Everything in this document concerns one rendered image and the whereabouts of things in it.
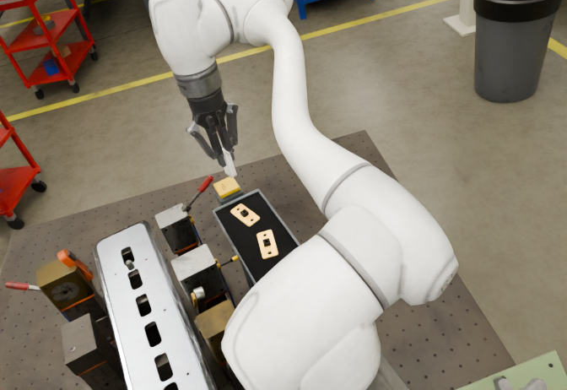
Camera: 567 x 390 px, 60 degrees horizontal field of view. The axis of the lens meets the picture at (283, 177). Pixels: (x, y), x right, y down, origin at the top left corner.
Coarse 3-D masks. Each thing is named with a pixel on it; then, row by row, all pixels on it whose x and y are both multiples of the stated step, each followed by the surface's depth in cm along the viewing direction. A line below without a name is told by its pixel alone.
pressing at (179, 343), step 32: (96, 256) 148; (160, 256) 142; (128, 288) 136; (160, 288) 133; (128, 320) 127; (160, 320) 126; (128, 352) 120; (160, 352) 118; (192, 352) 117; (128, 384) 114; (160, 384) 112; (192, 384) 111
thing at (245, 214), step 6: (240, 204) 128; (234, 210) 127; (240, 210) 127; (246, 210) 125; (240, 216) 125; (246, 216) 125; (252, 216) 124; (258, 216) 124; (246, 222) 123; (252, 222) 123
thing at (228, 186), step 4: (224, 180) 138; (228, 180) 137; (232, 180) 137; (216, 184) 137; (220, 184) 137; (224, 184) 136; (228, 184) 136; (232, 184) 136; (236, 184) 135; (216, 188) 136; (220, 188) 135; (224, 188) 135; (228, 188) 135; (232, 188) 134; (236, 188) 134; (220, 192) 134; (224, 192) 134; (228, 192) 134; (232, 192) 134; (220, 196) 133; (224, 196) 134
